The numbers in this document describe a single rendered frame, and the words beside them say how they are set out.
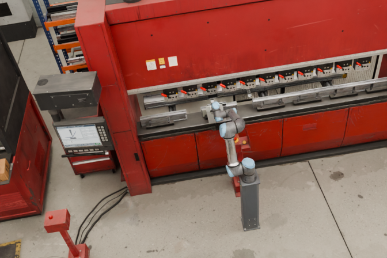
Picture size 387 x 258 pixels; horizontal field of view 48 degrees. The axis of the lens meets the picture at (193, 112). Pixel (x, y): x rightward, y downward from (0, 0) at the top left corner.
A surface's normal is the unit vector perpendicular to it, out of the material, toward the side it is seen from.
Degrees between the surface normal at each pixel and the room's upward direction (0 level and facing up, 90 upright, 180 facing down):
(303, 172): 0
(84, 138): 90
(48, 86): 0
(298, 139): 90
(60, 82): 0
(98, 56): 90
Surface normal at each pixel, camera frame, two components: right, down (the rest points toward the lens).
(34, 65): -0.11, -0.73
